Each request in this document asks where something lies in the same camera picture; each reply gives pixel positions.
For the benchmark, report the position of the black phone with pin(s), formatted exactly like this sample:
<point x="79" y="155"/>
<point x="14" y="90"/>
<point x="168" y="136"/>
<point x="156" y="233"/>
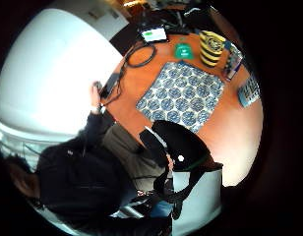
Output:
<point x="109" y="85"/>

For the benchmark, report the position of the blue patterned place mat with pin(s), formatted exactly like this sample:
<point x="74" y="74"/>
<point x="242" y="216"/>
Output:
<point x="181" y="96"/>

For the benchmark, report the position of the small device with lit screen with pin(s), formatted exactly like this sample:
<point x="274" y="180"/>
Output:
<point x="154" y="34"/>

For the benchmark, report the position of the blue patterned box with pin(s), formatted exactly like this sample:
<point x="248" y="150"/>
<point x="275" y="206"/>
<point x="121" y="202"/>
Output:
<point x="249" y="91"/>

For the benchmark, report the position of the green tag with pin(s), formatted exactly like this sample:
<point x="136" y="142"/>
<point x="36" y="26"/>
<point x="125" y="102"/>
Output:
<point x="183" y="51"/>

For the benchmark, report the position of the the person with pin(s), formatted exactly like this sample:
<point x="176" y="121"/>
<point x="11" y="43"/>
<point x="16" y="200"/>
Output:
<point x="79" y="177"/>

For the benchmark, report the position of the blue white drink carton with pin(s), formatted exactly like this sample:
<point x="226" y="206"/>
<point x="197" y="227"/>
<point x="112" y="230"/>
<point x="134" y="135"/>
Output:
<point x="232" y="62"/>

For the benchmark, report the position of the yellow black striped cup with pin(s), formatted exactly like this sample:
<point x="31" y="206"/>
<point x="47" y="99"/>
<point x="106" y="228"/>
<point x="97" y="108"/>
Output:
<point x="211" y="48"/>

